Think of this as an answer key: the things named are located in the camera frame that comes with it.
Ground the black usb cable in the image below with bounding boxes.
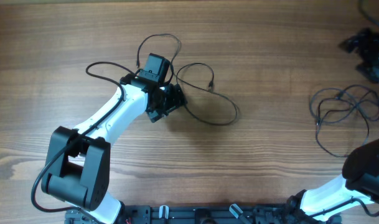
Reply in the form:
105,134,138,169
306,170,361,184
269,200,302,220
308,84,379,159

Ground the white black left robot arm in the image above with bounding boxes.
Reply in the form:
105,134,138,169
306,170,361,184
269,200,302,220
31,54,185,223

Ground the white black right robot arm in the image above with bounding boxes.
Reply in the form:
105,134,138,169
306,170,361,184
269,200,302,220
278,28,379,223

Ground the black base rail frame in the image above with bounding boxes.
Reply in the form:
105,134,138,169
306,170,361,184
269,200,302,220
64,203,342,224

